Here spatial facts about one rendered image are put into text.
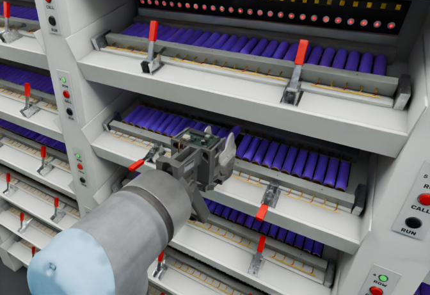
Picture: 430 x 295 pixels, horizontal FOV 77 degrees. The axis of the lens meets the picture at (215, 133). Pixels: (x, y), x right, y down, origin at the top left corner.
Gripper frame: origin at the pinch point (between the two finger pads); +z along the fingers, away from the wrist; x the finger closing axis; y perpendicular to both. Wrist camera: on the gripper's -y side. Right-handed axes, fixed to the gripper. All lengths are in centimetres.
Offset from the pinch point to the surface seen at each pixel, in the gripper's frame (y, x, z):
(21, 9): 20, 70, 7
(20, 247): -86, 98, -3
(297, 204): -6.2, -16.1, -1.9
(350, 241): -7.4, -25.8, -4.8
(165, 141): -3.0, 14.3, -0.6
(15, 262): -97, 103, -5
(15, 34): 15, 58, -3
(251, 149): -1.6, -4.2, 4.7
